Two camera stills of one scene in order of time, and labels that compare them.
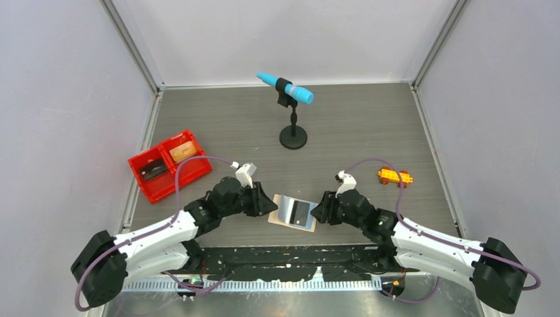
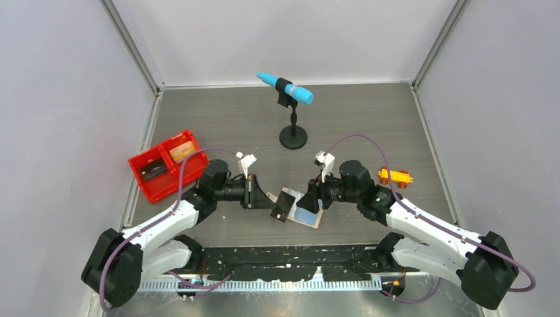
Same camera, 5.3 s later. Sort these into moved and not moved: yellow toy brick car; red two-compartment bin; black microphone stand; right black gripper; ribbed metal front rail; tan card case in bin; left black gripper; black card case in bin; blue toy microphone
Moved: left black gripper; right black gripper
Not moved: black microphone stand; tan card case in bin; blue toy microphone; yellow toy brick car; red two-compartment bin; black card case in bin; ribbed metal front rail
